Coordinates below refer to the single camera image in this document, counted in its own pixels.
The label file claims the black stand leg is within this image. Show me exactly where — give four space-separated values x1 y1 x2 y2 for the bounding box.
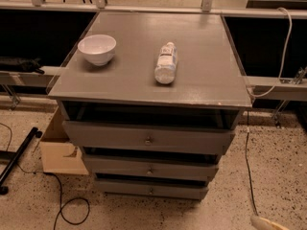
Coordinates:
0 127 40 196

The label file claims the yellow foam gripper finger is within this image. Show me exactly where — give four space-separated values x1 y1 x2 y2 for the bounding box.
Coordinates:
250 216 290 230

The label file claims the metal rail bracket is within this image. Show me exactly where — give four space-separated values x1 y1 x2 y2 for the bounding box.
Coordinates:
272 66 307 128

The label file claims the cardboard box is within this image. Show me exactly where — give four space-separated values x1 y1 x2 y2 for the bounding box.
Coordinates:
39 109 88 175

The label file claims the black floor cable right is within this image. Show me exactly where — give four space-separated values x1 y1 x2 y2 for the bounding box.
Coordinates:
245 110 259 217

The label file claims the grey bottom drawer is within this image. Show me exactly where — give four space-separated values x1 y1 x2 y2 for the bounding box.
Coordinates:
95 179 208 200

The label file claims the grey drawer cabinet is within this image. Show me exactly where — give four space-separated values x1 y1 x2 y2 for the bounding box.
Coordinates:
49 12 251 187

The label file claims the grey drawer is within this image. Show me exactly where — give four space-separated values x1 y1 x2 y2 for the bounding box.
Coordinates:
62 121 234 155
83 155 218 181
95 179 208 200

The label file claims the white bowl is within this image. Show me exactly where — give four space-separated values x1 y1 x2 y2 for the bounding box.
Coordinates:
78 34 117 66

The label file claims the grey top drawer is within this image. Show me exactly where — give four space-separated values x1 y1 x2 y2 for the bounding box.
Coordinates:
62 121 234 155

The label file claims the black floor cable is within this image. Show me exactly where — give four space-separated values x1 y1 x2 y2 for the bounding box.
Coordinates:
0 122 91 230
245 110 259 217

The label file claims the black floor cable left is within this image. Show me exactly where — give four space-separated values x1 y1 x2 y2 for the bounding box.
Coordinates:
0 122 91 230

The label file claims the black cloth bundle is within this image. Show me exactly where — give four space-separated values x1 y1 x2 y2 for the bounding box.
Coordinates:
0 57 44 74

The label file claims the white hanging cable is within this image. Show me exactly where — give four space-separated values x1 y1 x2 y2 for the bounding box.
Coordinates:
247 7 294 99

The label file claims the clear plastic bottle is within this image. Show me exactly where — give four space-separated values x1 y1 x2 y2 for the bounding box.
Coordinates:
154 42 177 84

